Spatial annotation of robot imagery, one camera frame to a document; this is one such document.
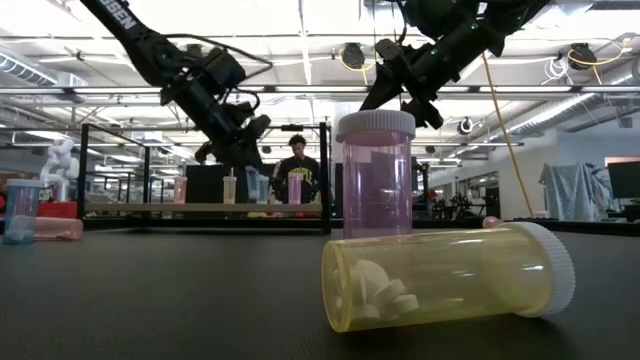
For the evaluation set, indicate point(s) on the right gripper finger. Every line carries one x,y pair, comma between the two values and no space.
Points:
385,87
425,112

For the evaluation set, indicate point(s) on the yellow pill bottle white cap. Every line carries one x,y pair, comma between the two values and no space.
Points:
229,192
440,280

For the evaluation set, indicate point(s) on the pink pill bottle white cap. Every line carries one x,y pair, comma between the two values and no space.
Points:
377,190
295,190

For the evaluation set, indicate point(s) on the salmon pill bottle white cap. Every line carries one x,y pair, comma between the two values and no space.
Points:
60,229
491,221
180,191

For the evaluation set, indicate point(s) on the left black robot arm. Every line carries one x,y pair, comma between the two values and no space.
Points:
140,40

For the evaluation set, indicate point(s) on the person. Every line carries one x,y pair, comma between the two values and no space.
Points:
299,172

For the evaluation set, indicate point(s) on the black table mat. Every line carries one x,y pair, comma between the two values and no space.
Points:
150,300

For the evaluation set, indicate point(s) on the blue-grey draped cloth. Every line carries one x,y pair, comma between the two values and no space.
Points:
575,192

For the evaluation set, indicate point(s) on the red box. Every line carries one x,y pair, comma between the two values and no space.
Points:
57,210

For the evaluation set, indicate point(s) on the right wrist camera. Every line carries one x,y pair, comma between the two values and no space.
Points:
390,52

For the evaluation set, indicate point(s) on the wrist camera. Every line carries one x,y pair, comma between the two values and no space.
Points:
390,52
225,67

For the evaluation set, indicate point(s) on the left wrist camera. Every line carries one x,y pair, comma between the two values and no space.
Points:
225,67

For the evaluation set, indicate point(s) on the wooden shelf black frame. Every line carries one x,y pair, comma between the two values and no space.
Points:
150,207

